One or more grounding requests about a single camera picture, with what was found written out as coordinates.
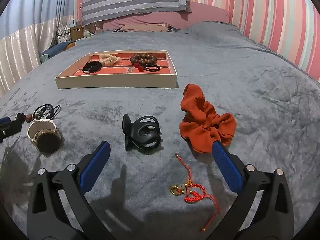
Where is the black beaded bracelet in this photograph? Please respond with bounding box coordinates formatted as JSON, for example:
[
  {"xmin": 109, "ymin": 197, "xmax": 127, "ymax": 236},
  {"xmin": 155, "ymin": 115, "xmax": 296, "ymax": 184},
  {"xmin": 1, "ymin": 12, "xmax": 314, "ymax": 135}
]
[{"xmin": 81, "ymin": 60, "xmax": 103, "ymax": 75}]

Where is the black hair claw clip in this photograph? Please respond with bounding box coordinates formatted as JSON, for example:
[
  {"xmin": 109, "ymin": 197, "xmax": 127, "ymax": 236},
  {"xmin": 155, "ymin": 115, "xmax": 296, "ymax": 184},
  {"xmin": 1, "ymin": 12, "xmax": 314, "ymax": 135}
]
[{"xmin": 122, "ymin": 114, "xmax": 161, "ymax": 151}]

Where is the cream braided scrunchie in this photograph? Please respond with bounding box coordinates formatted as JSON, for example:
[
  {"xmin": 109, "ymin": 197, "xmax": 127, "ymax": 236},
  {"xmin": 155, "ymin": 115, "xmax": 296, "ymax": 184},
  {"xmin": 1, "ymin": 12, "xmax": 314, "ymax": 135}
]
[{"xmin": 99, "ymin": 53, "xmax": 121, "ymax": 67}]

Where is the brown wooden bead bracelet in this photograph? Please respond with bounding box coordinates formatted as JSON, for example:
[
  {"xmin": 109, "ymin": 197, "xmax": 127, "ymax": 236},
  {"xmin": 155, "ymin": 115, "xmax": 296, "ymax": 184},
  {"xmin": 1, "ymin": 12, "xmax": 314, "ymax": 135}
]
[{"xmin": 129, "ymin": 52, "xmax": 158, "ymax": 67}]

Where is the blue folded cloth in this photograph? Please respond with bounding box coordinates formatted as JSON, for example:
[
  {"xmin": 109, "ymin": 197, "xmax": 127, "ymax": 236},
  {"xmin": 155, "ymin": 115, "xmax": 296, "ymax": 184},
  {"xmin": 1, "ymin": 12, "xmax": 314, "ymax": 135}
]
[{"xmin": 39, "ymin": 41, "xmax": 75, "ymax": 63}]

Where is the white pleated curtain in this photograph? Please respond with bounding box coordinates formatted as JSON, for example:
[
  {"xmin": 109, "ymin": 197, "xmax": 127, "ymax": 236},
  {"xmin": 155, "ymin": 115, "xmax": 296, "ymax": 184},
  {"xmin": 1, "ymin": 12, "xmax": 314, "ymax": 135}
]
[{"xmin": 1, "ymin": 0, "xmax": 75, "ymax": 96}]

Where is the orange fabric scrunchie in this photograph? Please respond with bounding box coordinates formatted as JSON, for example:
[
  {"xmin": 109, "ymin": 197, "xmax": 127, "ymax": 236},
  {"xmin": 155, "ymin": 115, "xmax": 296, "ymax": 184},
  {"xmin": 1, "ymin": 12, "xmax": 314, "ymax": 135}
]
[{"xmin": 179, "ymin": 83, "xmax": 236, "ymax": 154}]

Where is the grey plush blanket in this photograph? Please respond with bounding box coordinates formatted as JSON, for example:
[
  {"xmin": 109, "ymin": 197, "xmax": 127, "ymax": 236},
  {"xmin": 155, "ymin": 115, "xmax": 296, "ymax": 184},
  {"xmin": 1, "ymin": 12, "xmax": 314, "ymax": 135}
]
[{"xmin": 1, "ymin": 22, "xmax": 319, "ymax": 239}]

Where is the brown cardboard box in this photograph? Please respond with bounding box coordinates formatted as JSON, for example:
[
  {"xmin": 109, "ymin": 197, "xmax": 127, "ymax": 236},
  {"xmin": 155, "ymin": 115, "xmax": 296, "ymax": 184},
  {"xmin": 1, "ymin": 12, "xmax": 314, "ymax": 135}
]
[{"xmin": 70, "ymin": 25, "xmax": 84, "ymax": 41}]

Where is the tray with brick pattern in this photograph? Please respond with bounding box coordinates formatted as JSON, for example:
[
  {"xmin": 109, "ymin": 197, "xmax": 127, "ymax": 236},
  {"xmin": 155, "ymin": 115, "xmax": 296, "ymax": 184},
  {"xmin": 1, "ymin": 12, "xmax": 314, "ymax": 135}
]
[{"xmin": 55, "ymin": 49, "xmax": 178, "ymax": 89}]

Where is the beige pillow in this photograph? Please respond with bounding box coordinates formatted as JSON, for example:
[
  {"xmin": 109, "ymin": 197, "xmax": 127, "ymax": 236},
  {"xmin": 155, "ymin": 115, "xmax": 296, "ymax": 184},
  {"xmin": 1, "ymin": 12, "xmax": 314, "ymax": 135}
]
[{"xmin": 119, "ymin": 23, "xmax": 170, "ymax": 33}]

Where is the red cord charm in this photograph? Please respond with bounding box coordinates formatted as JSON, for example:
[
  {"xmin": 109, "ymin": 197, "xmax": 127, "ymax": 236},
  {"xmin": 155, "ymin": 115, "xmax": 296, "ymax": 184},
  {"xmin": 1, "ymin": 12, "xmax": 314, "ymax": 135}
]
[{"xmin": 170, "ymin": 153, "xmax": 221, "ymax": 232}]

